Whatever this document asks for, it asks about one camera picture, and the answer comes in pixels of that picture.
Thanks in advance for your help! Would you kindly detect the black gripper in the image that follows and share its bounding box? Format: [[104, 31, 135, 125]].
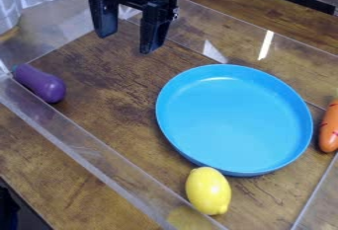
[[88, 0, 178, 54]]

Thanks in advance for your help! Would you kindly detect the yellow toy lemon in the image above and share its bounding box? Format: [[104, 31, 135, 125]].
[[185, 167, 231, 215]]

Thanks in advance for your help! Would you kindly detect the orange toy carrot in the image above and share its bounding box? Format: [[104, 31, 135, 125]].
[[320, 99, 338, 153]]

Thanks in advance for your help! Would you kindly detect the purple toy eggplant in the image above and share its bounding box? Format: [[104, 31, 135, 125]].
[[14, 64, 66, 104]]

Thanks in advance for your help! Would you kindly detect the blue plastic plate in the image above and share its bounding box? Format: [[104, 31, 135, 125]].
[[157, 64, 313, 177]]

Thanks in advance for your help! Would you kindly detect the clear acrylic enclosure wall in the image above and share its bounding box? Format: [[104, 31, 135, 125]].
[[0, 0, 338, 230]]

